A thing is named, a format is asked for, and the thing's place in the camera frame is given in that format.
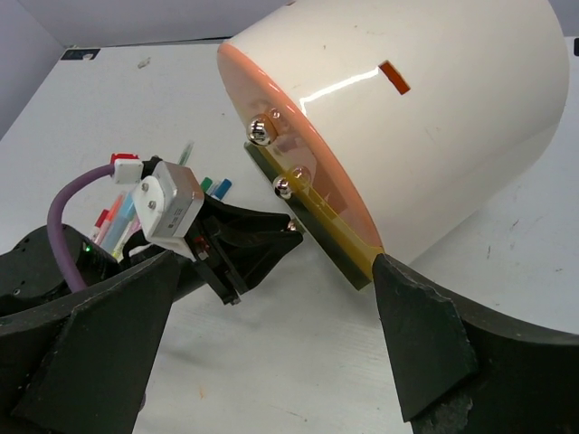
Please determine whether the light blue cap highlighter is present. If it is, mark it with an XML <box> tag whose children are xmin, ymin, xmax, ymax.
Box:
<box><xmin>109</xmin><ymin>193</ymin><xmax>135</xmax><ymax>253</ymax></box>

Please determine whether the grey-green bottom drawer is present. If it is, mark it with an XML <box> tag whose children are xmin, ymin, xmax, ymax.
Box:
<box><xmin>244</xmin><ymin>142</ymin><xmax>372</xmax><ymax>290</ymax></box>

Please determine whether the pink top drawer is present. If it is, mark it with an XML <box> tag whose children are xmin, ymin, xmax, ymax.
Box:
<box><xmin>217</xmin><ymin>42</ymin><xmax>383</xmax><ymax>248</ymax></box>

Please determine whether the green cap white marker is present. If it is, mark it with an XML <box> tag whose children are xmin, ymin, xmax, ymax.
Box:
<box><xmin>200</xmin><ymin>177</ymin><xmax>214</xmax><ymax>194</ymax></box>

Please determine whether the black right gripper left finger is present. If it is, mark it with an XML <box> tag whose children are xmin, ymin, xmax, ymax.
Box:
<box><xmin>1</xmin><ymin>253</ymin><xmax>179</xmax><ymax>433</ymax></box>

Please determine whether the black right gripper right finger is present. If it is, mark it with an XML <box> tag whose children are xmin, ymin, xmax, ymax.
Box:
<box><xmin>373</xmin><ymin>254</ymin><xmax>578</xmax><ymax>433</ymax></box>

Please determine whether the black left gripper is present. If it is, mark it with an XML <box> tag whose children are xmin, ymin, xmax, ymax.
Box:
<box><xmin>126</xmin><ymin>196</ymin><xmax>305</xmax><ymax>307</ymax></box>

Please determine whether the red cap marker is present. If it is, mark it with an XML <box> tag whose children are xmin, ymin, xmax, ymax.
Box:
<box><xmin>89</xmin><ymin>209</ymin><xmax>109</xmax><ymax>242</ymax></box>

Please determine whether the yellow middle drawer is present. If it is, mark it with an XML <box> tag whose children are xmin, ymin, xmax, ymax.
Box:
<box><xmin>257</xmin><ymin>146</ymin><xmax>384</xmax><ymax>283</ymax></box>

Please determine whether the cream round drawer cabinet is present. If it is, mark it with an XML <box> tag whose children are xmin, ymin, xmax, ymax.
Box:
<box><xmin>219</xmin><ymin>0</ymin><xmax>570</xmax><ymax>264</ymax></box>

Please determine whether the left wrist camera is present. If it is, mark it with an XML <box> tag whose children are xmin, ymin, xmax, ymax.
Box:
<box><xmin>131</xmin><ymin>161</ymin><xmax>204</xmax><ymax>259</ymax></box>

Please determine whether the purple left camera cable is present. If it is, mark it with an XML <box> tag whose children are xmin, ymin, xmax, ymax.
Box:
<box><xmin>46</xmin><ymin>163</ymin><xmax>119</xmax><ymax>293</ymax></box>

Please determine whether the left XDOF logo sticker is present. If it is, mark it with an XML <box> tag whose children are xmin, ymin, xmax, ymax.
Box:
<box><xmin>61</xmin><ymin>48</ymin><xmax>100</xmax><ymax>61</ymax></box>

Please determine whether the thin green pen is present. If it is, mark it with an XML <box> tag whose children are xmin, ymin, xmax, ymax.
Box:
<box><xmin>177</xmin><ymin>141</ymin><xmax>195</xmax><ymax>165</ymax></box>

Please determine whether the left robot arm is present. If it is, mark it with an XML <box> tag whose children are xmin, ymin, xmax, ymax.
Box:
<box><xmin>1</xmin><ymin>196</ymin><xmax>303</xmax><ymax>316</ymax></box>

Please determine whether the blue cap white marker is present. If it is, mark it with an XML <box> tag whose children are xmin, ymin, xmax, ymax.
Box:
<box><xmin>212</xmin><ymin>178</ymin><xmax>233</xmax><ymax>201</ymax></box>

